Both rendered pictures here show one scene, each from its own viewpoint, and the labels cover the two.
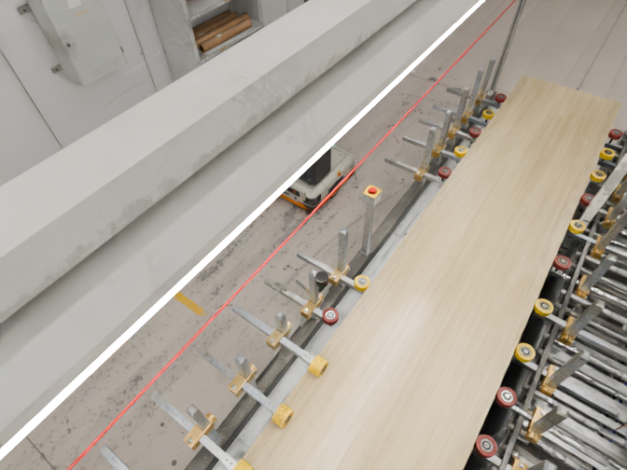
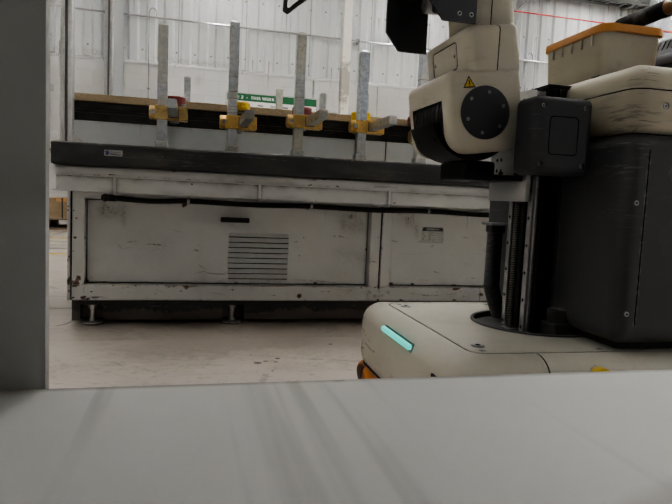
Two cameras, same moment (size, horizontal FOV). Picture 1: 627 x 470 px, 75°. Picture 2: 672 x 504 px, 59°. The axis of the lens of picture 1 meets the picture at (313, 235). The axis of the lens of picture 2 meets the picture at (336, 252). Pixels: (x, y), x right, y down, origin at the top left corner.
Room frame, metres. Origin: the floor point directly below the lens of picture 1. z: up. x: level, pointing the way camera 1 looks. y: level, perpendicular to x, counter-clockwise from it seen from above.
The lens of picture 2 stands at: (4.14, 0.50, 0.54)
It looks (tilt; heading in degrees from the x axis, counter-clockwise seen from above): 5 degrees down; 218
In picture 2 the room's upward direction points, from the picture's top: 3 degrees clockwise
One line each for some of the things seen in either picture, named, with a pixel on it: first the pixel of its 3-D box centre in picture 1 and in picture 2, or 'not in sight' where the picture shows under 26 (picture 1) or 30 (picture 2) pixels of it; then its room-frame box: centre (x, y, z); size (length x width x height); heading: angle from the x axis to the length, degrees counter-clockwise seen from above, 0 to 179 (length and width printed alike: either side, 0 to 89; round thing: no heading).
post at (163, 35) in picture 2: (483, 88); (162, 91); (2.84, -1.36, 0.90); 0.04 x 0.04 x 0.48; 53
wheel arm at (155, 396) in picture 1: (194, 431); not in sight; (0.43, 0.50, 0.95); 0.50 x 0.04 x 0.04; 53
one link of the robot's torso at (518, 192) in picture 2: not in sight; (492, 140); (2.97, -0.03, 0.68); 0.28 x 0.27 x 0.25; 52
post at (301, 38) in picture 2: (458, 117); (299, 97); (2.44, -1.06, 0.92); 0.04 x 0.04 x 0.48; 53
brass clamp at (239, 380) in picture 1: (243, 379); not in sight; (0.64, 0.32, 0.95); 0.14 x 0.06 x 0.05; 143
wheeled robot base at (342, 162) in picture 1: (307, 171); (529, 374); (2.80, 0.03, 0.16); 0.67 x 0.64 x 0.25; 142
